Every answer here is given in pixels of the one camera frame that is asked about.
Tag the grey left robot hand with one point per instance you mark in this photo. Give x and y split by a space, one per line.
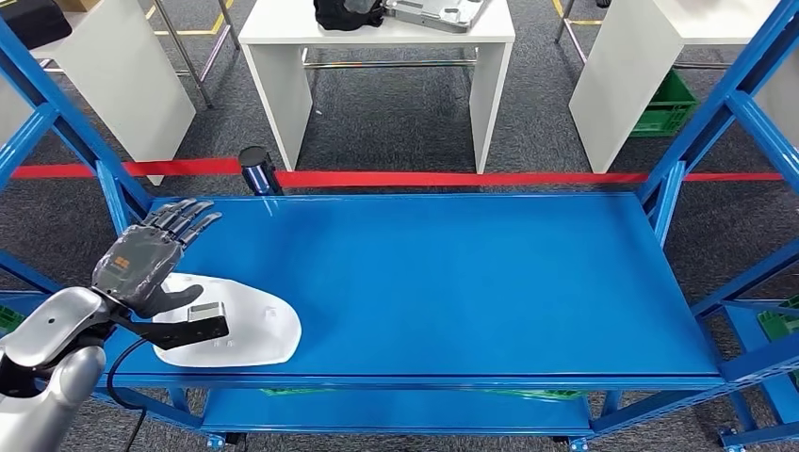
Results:
137 262

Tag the white plastic shell part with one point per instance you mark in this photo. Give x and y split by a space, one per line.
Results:
262 330

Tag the white workbench table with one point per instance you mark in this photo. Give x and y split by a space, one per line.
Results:
278 93
624 87
125 81

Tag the grey metal plate part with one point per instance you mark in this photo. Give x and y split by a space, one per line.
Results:
437 15

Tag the green plastic crate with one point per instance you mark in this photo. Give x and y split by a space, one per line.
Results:
780 321
549 394
668 112
287 392
7 318

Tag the yellow floor tape line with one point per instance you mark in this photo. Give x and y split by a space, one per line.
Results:
187 32
587 22

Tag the black fabric bag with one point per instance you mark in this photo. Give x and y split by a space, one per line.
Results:
343 15
37 22

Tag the brown cardboard box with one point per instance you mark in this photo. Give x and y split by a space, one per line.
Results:
78 5

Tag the red barrier belt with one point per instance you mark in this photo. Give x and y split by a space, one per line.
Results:
437 179

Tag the chrome table crossbar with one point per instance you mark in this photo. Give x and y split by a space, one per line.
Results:
387 63

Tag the black barrier stanchion post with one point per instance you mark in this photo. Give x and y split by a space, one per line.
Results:
259 174

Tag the chrome tube frame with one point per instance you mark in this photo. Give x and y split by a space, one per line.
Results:
564 22
182 53

